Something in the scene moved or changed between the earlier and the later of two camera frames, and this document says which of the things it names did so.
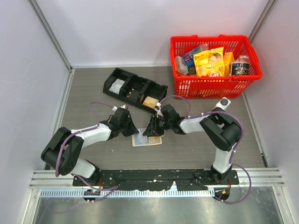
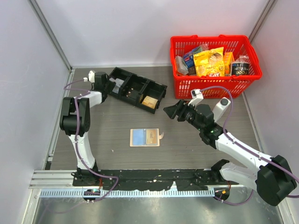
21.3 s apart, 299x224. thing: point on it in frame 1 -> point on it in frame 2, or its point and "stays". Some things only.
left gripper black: [133, 130] -> [112, 85]
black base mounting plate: [181, 180] stays
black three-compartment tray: [142, 93] stays
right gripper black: [153, 129] -> [172, 111]
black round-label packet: [240, 68] stays
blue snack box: [188, 58] stays
